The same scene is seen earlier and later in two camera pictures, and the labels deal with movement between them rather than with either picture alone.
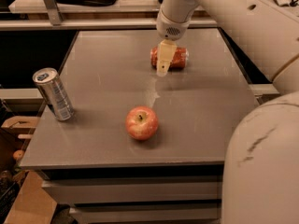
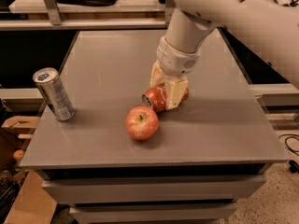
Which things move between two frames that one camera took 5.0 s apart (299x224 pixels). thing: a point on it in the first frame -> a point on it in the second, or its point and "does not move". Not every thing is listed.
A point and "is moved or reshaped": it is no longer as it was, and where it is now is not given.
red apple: (142, 122) does not move
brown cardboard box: (33, 204) does not move
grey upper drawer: (66, 190) does not move
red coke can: (179, 61) is moved or reshaped
